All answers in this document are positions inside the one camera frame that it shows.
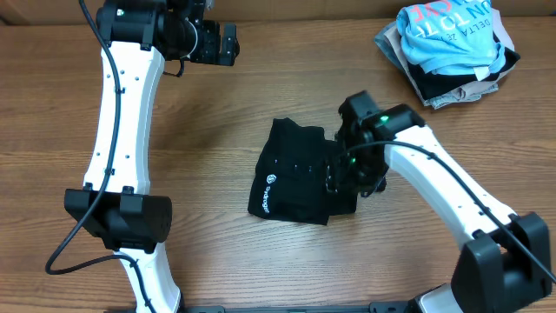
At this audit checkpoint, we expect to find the black t-shirt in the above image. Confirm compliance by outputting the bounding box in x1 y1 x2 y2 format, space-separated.
248 118 357 225

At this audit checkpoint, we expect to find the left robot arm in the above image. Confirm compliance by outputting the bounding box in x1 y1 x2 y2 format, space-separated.
64 0 240 312

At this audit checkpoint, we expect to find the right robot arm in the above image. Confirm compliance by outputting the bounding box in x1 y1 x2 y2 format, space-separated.
326 91 555 313

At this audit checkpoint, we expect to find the black folded garment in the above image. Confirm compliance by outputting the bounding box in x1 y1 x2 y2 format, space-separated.
407 48 520 100

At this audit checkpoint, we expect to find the beige folded garment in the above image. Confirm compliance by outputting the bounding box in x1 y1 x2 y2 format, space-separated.
374 9 520 109

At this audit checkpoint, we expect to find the light blue printed t-shirt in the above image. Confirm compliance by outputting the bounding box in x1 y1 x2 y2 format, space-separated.
396 0 506 76

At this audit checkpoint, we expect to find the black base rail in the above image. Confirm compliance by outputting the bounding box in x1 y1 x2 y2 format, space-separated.
177 300 421 313

